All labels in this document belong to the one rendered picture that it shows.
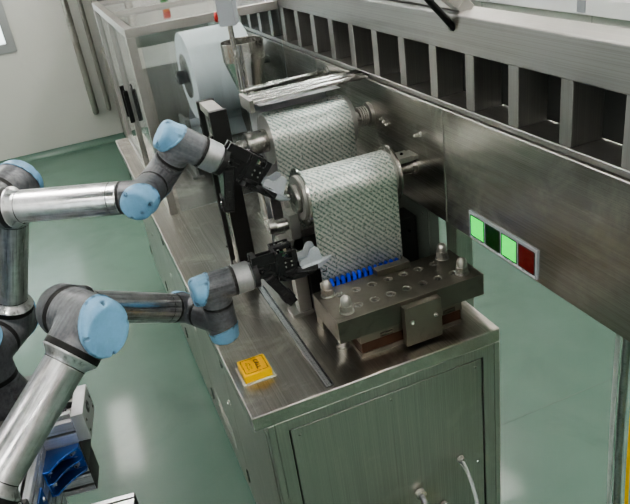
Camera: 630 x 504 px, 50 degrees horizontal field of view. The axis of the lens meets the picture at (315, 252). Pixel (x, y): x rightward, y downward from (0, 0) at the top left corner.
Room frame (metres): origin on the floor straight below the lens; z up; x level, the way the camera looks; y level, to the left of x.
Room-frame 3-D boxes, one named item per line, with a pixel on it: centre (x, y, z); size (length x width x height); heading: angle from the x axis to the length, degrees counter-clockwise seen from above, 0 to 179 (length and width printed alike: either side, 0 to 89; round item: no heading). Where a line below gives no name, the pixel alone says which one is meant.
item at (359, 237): (1.57, -0.12, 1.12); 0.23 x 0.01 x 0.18; 108
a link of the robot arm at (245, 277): (1.47, 0.18, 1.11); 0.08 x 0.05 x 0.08; 18
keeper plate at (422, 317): (1.38, -0.24, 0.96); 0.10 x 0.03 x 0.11; 108
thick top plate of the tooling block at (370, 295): (1.47, -0.19, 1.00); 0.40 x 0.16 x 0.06; 108
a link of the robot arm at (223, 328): (1.46, 0.27, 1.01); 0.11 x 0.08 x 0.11; 49
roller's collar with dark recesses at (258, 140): (1.82, 0.12, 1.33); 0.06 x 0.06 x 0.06; 18
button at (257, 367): (1.36, 0.19, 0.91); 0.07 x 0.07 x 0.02; 18
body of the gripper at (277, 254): (1.50, 0.11, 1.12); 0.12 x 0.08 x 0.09; 108
